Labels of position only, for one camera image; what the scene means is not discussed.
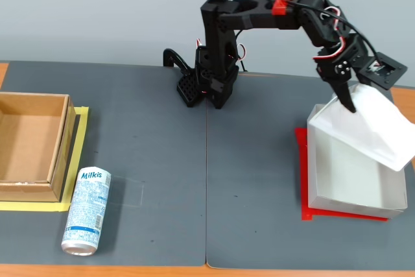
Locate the black table clamp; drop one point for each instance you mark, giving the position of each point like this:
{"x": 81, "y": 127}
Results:
{"x": 188, "y": 89}

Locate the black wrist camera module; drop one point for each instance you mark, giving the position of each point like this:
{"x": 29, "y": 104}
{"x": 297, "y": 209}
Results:
{"x": 389, "y": 77}

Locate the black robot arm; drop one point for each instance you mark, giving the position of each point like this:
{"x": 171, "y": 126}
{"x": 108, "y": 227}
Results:
{"x": 223, "y": 30}

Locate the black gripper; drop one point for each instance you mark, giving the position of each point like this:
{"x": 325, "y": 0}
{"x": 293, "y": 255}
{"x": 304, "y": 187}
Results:
{"x": 337, "y": 74}

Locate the red tape on arm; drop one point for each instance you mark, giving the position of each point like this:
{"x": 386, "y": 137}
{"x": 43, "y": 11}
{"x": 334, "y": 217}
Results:
{"x": 280, "y": 6}

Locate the yellow tape frame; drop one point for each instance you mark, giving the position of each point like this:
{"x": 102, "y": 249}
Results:
{"x": 81, "y": 127}

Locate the dark gray table mat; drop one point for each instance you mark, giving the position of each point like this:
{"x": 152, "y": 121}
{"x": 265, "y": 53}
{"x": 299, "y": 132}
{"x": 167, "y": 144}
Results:
{"x": 266, "y": 160}
{"x": 129, "y": 127}

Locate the red tape frame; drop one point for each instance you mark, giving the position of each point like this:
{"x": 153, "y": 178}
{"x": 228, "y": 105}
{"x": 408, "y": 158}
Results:
{"x": 303, "y": 166}

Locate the Milkis drink can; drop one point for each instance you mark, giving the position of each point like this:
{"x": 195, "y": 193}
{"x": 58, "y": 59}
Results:
{"x": 87, "y": 205}

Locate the white packaged sandwich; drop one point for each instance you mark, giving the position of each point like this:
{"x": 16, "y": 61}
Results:
{"x": 373, "y": 121}

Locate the clear tape square outline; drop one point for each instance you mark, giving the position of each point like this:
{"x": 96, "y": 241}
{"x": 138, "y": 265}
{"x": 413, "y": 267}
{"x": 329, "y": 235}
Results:
{"x": 142, "y": 192}

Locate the gray paper box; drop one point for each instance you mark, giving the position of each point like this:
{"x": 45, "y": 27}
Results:
{"x": 356, "y": 179}

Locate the brown cardboard box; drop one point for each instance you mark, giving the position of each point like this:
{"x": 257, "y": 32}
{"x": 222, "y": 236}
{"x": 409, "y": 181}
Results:
{"x": 26, "y": 140}

